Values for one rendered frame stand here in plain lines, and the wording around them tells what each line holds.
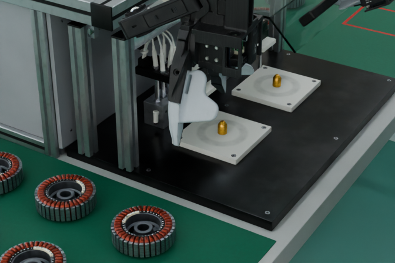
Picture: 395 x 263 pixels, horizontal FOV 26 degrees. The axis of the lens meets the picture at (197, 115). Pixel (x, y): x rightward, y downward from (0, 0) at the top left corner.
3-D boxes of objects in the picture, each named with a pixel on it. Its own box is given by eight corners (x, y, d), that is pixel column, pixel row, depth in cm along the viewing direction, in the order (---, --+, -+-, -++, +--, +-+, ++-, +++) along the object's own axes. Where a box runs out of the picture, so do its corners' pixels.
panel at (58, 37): (227, 33, 221) (230, -81, 206) (63, 149, 172) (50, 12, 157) (224, 31, 221) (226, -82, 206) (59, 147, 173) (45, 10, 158)
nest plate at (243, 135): (271, 131, 178) (271, 126, 178) (236, 165, 167) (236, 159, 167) (210, 112, 185) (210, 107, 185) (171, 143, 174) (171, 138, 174)
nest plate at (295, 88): (320, 84, 196) (321, 80, 195) (291, 113, 185) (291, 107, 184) (263, 68, 203) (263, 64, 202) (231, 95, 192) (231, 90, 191)
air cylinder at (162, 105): (183, 114, 184) (183, 91, 182) (164, 129, 179) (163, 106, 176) (163, 108, 187) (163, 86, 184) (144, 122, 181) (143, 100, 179)
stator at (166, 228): (188, 236, 151) (188, 219, 149) (145, 268, 144) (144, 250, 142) (142, 212, 157) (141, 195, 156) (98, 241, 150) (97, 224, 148)
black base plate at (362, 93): (399, 87, 200) (400, 78, 198) (271, 232, 153) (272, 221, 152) (225, 41, 221) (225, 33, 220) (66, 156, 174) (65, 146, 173)
